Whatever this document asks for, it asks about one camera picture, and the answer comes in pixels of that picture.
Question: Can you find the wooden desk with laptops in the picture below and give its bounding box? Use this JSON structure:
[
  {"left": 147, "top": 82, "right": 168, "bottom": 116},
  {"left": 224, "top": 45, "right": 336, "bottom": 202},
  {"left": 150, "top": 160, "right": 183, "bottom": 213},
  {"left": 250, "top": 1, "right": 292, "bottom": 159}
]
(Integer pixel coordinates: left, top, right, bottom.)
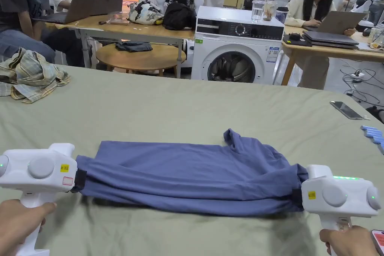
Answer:
[{"left": 281, "top": 10, "right": 384, "bottom": 86}]

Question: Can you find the person's right hand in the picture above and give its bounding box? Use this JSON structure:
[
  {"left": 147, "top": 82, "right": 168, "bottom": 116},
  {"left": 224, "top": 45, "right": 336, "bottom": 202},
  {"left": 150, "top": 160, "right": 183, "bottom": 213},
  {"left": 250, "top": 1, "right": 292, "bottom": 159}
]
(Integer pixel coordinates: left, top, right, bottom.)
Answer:
[{"left": 319, "top": 225, "right": 380, "bottom": 256}]

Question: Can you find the bed with pale green sheet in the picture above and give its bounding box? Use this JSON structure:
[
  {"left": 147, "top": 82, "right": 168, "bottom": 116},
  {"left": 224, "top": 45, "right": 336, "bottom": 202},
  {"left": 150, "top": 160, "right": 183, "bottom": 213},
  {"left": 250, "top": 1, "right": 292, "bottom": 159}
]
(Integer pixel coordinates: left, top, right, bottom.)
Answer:
[{"left": 0, "top": 64, "right": 384, "bottom": 256}]

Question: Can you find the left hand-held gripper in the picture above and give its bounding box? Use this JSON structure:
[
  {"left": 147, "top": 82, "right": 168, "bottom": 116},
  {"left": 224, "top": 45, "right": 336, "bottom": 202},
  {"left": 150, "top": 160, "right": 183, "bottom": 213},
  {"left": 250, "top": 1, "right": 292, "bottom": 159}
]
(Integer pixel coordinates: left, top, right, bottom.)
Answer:
[{"left": 0, "top": 143, "right": 87, "bottom": 256}]

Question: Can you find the round wooden low table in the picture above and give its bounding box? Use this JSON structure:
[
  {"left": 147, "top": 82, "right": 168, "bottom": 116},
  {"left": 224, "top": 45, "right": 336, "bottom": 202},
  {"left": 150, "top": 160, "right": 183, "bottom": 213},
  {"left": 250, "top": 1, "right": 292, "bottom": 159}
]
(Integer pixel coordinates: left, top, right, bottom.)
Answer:
[{"left": 96, "top": 41, "right": 186, "bottom": 77}]

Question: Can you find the person's left hand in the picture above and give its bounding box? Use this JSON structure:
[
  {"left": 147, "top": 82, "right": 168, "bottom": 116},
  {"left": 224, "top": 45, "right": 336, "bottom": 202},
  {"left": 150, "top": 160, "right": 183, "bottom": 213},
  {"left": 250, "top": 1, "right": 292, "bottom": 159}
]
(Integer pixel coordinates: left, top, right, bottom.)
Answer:
[{"left": 0, "top": 198, "right": 57, "bottom": 256}]

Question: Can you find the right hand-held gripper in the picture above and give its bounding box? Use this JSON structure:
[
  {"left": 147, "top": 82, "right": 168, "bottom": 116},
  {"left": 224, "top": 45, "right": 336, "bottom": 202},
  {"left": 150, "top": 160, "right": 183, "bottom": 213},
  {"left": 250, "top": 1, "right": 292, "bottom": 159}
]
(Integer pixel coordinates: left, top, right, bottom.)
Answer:
[{"left": 292, "top": 164, "right": 381, "bottom": 232}]

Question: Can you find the white washing machine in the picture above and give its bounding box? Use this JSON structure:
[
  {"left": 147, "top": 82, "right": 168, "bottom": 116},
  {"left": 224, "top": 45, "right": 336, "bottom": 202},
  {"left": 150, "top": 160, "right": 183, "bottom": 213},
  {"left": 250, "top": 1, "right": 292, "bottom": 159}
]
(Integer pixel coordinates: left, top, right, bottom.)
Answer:
[{"left": 191, "top": 0, "right": 285, "bottom": 84}]

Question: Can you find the row of blue cylinders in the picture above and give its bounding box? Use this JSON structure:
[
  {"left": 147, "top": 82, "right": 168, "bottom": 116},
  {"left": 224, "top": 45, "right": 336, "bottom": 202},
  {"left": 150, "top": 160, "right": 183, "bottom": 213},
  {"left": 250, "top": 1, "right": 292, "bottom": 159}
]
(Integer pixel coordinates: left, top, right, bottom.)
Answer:
[{"left": 361, "top": 125, "right": 384, "bottom": 155}]

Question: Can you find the blue shirt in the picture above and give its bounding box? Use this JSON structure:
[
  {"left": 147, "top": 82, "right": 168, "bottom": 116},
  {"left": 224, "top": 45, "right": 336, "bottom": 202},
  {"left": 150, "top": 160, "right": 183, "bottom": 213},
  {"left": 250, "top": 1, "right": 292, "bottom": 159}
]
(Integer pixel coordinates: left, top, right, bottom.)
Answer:
[{"left": 75, "top": 128, "right": 309, "bottom": 217}]

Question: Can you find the plaid crumpled shirt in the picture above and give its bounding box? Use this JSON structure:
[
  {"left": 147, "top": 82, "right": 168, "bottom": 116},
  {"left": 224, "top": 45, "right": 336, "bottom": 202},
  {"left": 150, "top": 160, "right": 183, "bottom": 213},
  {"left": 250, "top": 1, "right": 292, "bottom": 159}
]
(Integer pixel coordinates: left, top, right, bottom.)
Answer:
[{"left": 0, "top": 47, "right": 72, "bottom": 103}]

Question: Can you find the black smartphone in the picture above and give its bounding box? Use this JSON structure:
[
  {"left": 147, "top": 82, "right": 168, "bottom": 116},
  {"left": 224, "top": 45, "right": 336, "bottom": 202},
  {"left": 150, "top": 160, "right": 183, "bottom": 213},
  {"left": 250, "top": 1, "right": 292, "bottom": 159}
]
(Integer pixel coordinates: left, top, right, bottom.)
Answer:
[{"left": 330, "top": 101, "right": 364, "bottom": 120}]

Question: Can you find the long wooden table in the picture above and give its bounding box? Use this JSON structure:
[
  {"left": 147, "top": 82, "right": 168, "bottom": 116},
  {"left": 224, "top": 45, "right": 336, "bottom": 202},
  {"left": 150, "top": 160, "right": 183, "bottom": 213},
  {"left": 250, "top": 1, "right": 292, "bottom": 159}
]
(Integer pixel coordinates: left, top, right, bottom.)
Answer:
[{"left": 32, "top": 0, "right": 196, "bottom": 79}]

